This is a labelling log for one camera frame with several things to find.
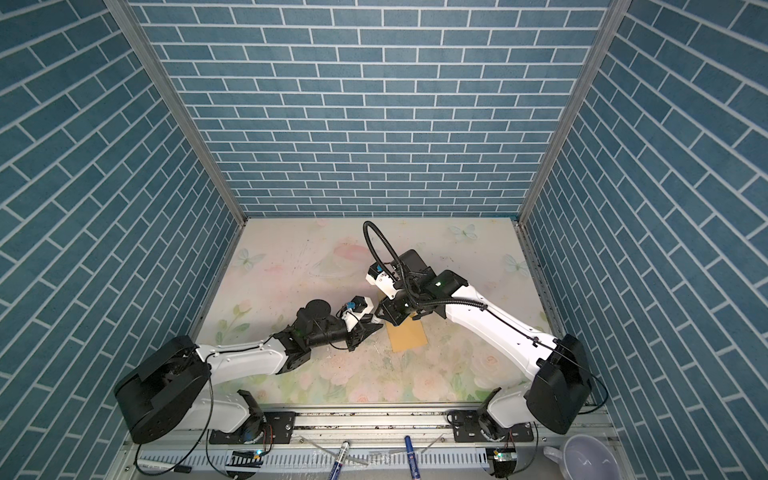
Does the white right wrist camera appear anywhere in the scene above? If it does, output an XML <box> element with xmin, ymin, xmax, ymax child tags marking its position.
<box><xmin>365</xmin><ymin>263</ymin><xmax>398</xmax><ymax>299</ymax></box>

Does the aluminium corner post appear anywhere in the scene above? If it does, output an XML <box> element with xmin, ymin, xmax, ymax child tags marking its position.
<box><xmin>104</xmin><ymin>0</ymin><xmax>247</xmax><ymax>227</ymax></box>
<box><xmin>518</xmin><ymin>0</ymin><xmax>631</xmax><ymax>225</ymax></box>

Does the black marker pen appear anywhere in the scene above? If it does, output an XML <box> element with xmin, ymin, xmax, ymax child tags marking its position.
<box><xmin>135</xmin><ymin>459</ymin><xmax>192</xmax><ymax>475</ymax></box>

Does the blue marker pen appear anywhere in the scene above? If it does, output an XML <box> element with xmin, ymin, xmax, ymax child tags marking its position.
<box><xmin>404</xmin><ymin>435</ymin><xmax>421</xmax><ymax>480</ymax></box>

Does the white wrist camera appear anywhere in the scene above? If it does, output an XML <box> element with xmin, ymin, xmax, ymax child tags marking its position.
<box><xmin>365</xmin><ymin>263</ymin><xmax>398</xmax><ymax>299</ymax></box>
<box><xmin>339</xmin><ymin>296</ymin><xmax>374</xmax><ymax>332</ymax></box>

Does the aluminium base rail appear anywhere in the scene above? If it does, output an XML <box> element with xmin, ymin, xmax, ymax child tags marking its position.
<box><xmin>107</xmin><ymin>403</ymin><xmax>619</xmax><ymax>479</ymax></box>

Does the aluminium right corner post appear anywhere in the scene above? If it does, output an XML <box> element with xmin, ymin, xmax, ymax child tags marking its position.
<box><xmin>518</xmin><ymin>0</ymin><xmax>631</xmax><ymax>225</ymax></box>

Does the white-blue marker pen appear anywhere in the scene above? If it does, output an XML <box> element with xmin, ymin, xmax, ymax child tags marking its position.
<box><xmin>328</xmin><ymin>441</ymin><xmax>350</xmax><ymax>480</ymax></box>

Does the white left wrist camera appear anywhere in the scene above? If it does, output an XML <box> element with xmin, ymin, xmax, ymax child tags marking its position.
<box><xmin>339</xmin><ymin>296</ymin><xmax>374</xmax><ymax>332</ymax></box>

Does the white plastic cup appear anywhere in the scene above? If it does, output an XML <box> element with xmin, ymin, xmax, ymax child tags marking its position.
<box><xmin>543</xmin><ymin>434</ymin><xmax>621</xmax><ymax>480</ymax></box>

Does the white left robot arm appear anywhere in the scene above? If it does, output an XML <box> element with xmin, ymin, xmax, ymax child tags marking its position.
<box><xmin>114</xmin><ymin>296</ymin><xmax>383</xmax><ymax>445</ymax></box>

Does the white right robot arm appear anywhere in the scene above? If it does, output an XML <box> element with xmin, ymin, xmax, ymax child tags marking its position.
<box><xmin>366</xmin><ymin>249</ymin><xmax>593</xmax><ymax>440</ymax></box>

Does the black corrugated cable hose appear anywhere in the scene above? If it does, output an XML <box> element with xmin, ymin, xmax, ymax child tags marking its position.
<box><xmin>362</xmin><ymin>220</ymin><xmax>490</xmax><ymax>312</ymax></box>

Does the aluminium left corner post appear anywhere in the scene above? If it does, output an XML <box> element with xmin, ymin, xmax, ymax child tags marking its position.
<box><xmin>104</xmin><ymin>0</ymin><xmax>247</xmax><ymax>227</ymax></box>

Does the brown paper envelope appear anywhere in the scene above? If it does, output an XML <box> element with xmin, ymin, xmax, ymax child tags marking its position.
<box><xmin>375</xmin><ymin>296</ymin><xmax>427</xmax><ymax>353</ymax></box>

